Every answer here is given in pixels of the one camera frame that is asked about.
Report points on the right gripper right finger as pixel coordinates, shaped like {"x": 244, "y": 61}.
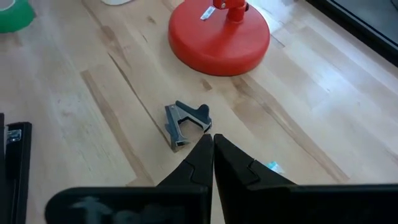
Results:
{"x": 233, "y": 171}

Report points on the dark grey staple remover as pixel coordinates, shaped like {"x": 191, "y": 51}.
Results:
{"x": 199, "y": 116}

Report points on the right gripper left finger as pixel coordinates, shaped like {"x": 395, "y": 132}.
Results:
{"x": 199, "y": 168}

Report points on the large black stapler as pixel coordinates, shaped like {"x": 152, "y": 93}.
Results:
{"x": 21, "y": 161}

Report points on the red desk lamp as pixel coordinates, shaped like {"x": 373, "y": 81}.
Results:
{"x": 217, "y": 46}

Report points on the green tape roll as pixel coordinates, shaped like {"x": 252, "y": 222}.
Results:
{"x": 15, "y": 18}

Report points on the black aluminium table frame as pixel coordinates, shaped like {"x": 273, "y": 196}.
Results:
{"x": 357, "y": 25}

